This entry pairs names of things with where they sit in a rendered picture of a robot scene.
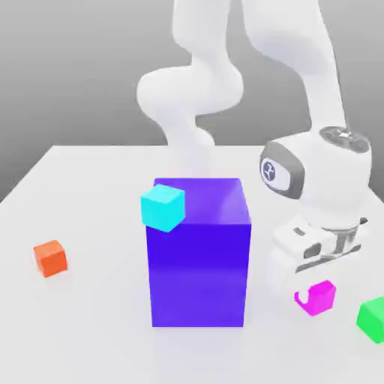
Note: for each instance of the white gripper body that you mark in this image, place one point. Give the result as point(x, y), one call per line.
point(282, 270)

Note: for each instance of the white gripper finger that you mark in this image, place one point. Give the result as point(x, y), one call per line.
point(303, 295)

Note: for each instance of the small magenta cube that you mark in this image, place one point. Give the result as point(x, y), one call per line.
point(321, 298)

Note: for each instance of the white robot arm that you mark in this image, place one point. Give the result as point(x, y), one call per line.
point(330, 186)

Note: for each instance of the small green cube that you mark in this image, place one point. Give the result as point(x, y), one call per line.
point(372, 319)

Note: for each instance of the small cyan cube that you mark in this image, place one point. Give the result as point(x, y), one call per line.
point(162, 208)

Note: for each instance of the small orange cube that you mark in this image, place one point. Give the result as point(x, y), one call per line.
point(50, 259)

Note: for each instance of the large blue box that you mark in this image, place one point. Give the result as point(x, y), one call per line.
point(198, 270)

